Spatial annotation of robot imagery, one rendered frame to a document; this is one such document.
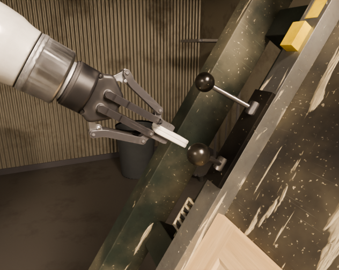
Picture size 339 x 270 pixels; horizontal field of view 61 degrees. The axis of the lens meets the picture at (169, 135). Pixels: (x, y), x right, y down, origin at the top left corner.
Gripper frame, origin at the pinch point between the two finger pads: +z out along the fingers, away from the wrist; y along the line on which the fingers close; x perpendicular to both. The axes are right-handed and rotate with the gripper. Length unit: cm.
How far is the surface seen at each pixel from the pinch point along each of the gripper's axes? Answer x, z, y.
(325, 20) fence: 6.7, 12.8, -31.9
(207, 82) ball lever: 0.8, 1.1, -11.8
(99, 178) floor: -301, 98, 108
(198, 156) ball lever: 10.9, 0.6, 0.3
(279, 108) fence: 6.7, 13.9, -14.3
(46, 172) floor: -345, 44, 142
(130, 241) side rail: -17.4, 14.5, 31.4
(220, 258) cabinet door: 12.8, 13.7, 13.9
